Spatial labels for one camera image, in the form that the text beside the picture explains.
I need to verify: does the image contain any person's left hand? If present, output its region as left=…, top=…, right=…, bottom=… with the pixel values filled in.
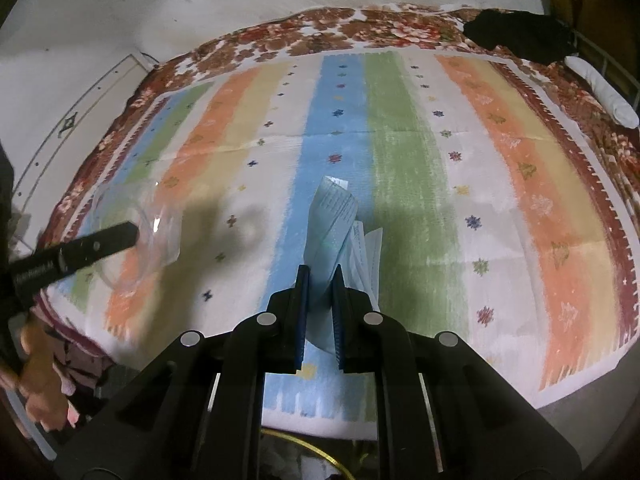
left=1, top=312, right=68, bottom=432

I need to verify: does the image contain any metal bed frame rail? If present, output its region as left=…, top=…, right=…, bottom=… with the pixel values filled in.
left=570, top=28, right=640, bottom=112

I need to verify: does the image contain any light blue face mask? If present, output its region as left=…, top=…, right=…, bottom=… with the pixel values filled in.
left=304, top=176, right=383, bottom=353

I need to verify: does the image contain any black cloth on bed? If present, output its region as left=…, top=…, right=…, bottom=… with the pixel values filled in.
left=463, top=9, right=575, bottom=65

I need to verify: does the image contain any red floral blanket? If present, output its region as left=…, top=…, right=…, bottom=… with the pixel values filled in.
left=37, top=4, right=640, bottom=261

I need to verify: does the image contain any black trash bin gold rim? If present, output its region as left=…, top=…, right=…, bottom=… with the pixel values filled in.
left=258, top=428, right=355, bottom=479

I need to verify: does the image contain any striped colourful bed sheet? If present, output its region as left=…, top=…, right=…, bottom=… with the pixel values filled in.
left=40, top=49, right=639, bottom=408

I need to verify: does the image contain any clear plastic bag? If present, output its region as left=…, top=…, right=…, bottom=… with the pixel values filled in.
left=90, top=179, right=182, bottom=292

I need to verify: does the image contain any white rolled pillow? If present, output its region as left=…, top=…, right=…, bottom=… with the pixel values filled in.
left=564, top=55, right=639, bottom=129

